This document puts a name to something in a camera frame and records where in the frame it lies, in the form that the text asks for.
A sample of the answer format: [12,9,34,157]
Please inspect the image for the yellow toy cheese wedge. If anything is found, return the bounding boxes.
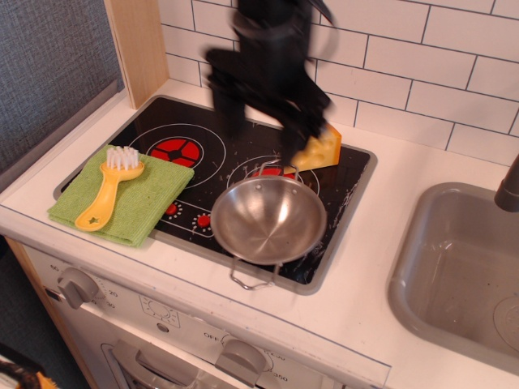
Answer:
[284,123,342,174]

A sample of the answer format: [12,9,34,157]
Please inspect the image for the green microfiber cloth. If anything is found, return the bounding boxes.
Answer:
[48,145,195,247]

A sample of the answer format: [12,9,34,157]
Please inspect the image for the yellow dish brush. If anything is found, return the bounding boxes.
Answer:
[75,146,145,232]

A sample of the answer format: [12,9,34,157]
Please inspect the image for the light wooden side post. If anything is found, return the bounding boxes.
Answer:
[104,0,169,109]

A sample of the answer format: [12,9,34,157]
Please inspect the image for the grey left oven knob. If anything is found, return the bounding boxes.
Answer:
[58,267,99,310]

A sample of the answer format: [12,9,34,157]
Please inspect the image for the orange and black toy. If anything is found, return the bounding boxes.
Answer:
[1,361,58,389]

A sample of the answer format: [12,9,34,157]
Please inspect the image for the grey oven knob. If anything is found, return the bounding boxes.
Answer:
[58,267,99,310]
[215,340,267,387]

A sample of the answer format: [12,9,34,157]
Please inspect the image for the grey right oven knob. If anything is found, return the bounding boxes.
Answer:
[215,340,267,387]

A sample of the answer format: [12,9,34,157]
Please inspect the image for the grey toy sink basin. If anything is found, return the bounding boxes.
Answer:
[388,182,518,374]

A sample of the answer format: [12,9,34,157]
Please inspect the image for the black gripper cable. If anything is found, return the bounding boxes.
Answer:
[307,0,341,62]

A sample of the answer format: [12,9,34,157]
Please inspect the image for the black toy stove top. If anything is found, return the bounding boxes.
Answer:
[109,96,377,295]

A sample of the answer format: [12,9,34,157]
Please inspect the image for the grey toy faucet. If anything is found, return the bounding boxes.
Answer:
[494,156,519,212]

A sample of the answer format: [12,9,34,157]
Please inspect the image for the grey oven door handle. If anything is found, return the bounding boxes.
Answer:
[112,340,199,388]

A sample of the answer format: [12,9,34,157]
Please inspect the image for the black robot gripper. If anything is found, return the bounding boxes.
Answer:
[205,1,333,166]

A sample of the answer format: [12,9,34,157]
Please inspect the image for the small steel pan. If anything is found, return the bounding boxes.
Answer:
[211,159,328,291]

